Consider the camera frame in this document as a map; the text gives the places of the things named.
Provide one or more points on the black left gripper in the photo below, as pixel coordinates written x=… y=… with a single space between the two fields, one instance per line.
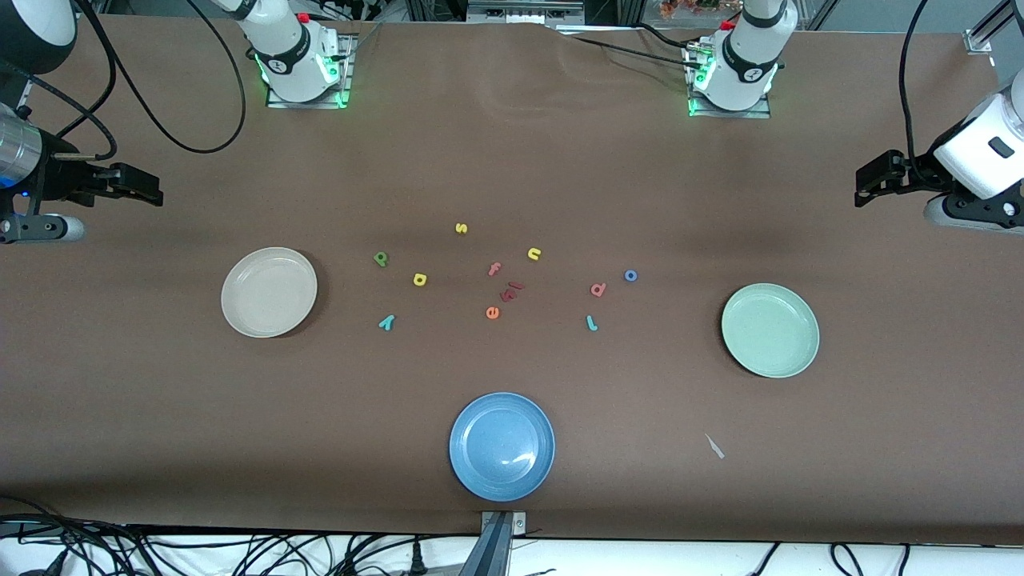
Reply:
x=912 y=177

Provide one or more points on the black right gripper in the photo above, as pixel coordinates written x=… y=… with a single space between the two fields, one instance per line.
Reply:
x=58 y=178

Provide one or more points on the teal foam letter y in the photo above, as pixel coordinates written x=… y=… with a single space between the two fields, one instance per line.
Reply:
x=386 y=322

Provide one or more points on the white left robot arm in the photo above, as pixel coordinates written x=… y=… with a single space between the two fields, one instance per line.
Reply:
x=748 y=56

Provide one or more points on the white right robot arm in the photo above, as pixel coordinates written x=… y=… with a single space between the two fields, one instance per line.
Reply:
x=288 y=48

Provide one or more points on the beige round plate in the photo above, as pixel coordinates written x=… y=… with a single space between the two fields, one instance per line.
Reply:
x=268 y=292

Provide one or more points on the pale green round plate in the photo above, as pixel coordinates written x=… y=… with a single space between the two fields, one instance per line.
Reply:
x=770 y=330

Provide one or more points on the orange artificial flowers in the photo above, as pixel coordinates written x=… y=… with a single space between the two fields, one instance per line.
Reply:
x=692 y=6

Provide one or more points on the small white paper scrap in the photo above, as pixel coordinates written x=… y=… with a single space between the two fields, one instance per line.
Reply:
x=714 y=446

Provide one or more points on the brown table cover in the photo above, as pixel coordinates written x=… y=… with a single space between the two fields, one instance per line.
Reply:
x=512 y=160

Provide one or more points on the grey metal box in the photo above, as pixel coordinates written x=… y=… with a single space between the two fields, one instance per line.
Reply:
x=524 y=10

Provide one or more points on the blue round plate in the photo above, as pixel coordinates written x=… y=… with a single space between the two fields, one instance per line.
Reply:
x=502 y=446

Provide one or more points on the black power plug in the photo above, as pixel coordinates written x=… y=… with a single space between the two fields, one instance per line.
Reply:
x=416 y=562

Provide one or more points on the aluminium table edge rail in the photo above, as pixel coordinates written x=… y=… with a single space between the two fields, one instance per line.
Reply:
x=26 y=92

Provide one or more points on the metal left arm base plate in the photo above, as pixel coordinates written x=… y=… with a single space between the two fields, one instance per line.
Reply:
x=728 y=114

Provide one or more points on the aluminium frame profile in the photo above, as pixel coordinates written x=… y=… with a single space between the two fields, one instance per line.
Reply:
x=980 y=40

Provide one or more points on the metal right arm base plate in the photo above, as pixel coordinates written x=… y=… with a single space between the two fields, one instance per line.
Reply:
x=347 y=72

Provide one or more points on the grey metal camera bracket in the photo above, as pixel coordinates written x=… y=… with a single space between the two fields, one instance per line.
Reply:
x=498 y=552

